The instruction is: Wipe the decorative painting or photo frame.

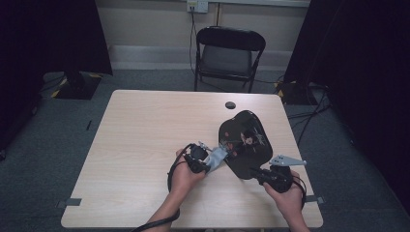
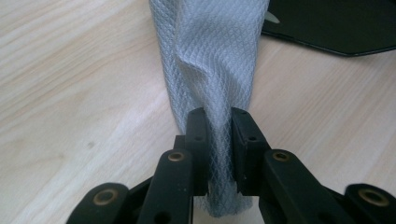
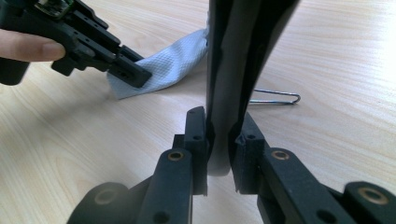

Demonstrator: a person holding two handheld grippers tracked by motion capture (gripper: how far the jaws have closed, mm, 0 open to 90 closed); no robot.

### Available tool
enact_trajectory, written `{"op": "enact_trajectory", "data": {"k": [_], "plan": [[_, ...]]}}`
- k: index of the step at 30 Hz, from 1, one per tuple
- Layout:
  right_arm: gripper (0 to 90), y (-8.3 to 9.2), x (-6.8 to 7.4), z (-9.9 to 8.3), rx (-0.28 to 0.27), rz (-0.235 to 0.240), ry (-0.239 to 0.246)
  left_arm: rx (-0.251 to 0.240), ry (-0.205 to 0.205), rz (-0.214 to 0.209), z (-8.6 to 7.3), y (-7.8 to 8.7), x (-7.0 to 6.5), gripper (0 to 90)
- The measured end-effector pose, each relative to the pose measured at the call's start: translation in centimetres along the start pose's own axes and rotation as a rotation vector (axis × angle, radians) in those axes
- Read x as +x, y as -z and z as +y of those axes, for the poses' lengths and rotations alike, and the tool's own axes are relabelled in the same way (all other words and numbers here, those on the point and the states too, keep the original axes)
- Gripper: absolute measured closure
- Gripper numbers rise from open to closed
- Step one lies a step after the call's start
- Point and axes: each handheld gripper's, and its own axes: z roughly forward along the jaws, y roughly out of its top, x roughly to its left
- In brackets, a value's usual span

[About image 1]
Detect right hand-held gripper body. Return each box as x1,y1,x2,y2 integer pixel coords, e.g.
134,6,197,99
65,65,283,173
265,154,308,194

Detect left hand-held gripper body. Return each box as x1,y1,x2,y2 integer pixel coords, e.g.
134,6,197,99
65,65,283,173
185,140,213,164

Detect grey cloth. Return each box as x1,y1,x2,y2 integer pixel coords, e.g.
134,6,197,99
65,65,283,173
206,146,229,175

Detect person's left hand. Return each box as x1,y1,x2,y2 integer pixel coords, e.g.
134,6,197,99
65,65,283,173
170,149,207,198

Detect person's right hand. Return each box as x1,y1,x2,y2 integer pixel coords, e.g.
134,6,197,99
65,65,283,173
264,170,306,223

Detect grey tape strip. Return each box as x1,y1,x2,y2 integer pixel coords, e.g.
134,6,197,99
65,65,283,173
304,194,326,205
56,197,82,209

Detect black stand base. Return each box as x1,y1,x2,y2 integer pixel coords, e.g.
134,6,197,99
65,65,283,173
49,71,103,101
275,80,318,105

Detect black folding chair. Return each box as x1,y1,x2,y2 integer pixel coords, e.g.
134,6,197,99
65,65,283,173
193,25,267,95

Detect black curtain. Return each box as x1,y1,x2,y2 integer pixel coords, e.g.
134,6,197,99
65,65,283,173
0,0,114,153
283,0,410,214

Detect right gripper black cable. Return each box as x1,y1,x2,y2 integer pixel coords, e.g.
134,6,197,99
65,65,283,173
291,175,308,211

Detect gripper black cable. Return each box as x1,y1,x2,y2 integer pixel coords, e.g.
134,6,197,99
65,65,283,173
291,175,308,211
130,143,196,232

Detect black floor cables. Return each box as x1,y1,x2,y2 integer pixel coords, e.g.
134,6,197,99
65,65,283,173
286,85,333,148

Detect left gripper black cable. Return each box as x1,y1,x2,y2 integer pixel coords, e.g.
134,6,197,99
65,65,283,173
130,143,196,232

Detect black wall cable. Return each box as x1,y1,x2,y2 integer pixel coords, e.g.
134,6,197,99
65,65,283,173
189,11,198,75

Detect white wall socket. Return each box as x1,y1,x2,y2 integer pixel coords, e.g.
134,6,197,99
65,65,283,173
187,0,209,14

